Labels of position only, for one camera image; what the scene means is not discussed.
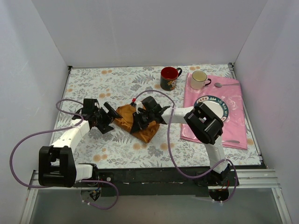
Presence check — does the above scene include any orange brown cloth napkin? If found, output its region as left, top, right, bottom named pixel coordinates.
left=114, top=105, right=160, bottom=143

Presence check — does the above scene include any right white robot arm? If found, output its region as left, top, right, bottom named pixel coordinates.
left=130, top=97, right=230, bottom=186

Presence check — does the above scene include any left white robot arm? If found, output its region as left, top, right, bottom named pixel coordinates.
left=38, top=98, right=122, bottom=188

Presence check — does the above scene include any floral tablecloth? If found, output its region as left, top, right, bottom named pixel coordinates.
left=46, top=64, right=262, bottom=170

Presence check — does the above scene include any black red floral mug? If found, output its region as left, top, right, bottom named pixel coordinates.
left=160, top=67, right=182, bottom=91

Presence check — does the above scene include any cream enamel cup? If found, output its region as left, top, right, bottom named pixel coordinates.
left=190, top=70, right=212, bottom=90

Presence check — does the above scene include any white plate blue rim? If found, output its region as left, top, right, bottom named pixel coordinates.
left=194, top=95, right=229, bottom=122

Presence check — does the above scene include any silver spoon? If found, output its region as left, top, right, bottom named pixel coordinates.
left=214, top=83, right=240, bottom=88

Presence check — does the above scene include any pink floral placemat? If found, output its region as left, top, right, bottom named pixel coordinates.
left=183, top=73, right=248, bottom=150

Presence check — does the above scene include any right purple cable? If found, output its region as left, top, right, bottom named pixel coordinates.
left=132, top=90, right=239, bottom=203

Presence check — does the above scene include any purple cable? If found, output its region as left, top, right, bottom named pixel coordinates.
left=9, top=99, right=119, bottom=210
left=132, top=90, right=239, bottom=203

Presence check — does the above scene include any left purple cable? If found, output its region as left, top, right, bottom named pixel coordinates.
left=9, top=99, right=119, bottom=210

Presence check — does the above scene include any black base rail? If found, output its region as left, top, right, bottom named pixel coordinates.
left=92, top=168, right=239, bottom=197

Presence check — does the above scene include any aluminium frame rail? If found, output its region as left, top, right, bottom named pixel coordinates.
left=20, top=169, right=82, bottom=224

